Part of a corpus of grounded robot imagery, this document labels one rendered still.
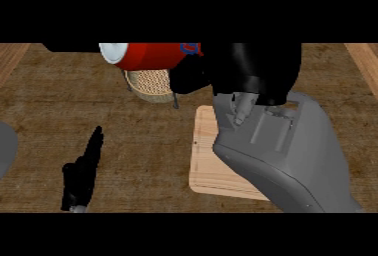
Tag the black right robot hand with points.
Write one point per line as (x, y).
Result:
(256, 66)

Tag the red can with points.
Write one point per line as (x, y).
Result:
(148, 55)

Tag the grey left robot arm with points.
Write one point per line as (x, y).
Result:
(79, 209)

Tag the wicker tiered basket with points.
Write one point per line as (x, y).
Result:
(149, 85)

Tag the wooden cutting board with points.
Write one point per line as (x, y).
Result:
(208, 166)

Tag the black flat object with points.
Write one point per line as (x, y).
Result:
(68, 46)

